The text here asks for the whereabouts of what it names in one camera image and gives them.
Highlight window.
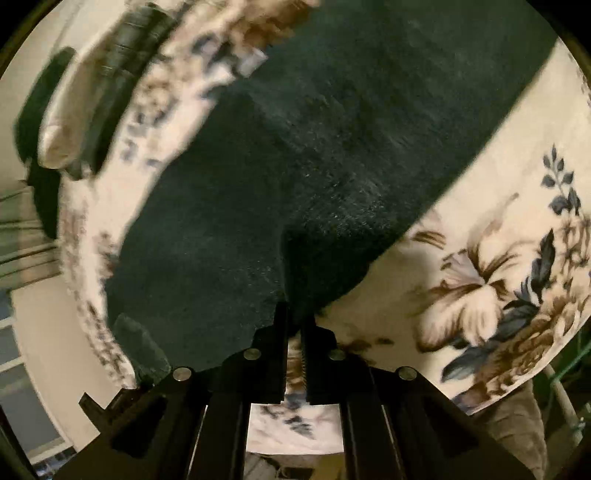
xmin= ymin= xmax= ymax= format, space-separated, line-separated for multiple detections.
xmin=0 ymin=291 xmax=75 ymax=467

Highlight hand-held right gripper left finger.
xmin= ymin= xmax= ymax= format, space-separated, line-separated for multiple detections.
xmin=55 ymin=302 xmax=290 ymax=480

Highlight floral blanket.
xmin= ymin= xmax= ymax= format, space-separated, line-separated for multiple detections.
xmin=55 ymin=0 xmax=591 ymax=455

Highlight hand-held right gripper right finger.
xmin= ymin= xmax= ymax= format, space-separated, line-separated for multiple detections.
xmin=300 ymin=315 xmax=536 ymax=480

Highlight dark denim pants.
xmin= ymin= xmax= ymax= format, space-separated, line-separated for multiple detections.
xmin=104 ymin=0 xmax=561 ymax=384

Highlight brown cloth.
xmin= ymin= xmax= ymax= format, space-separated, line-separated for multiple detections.
xmin=475 ymin=381 xmax=548 ymax=480

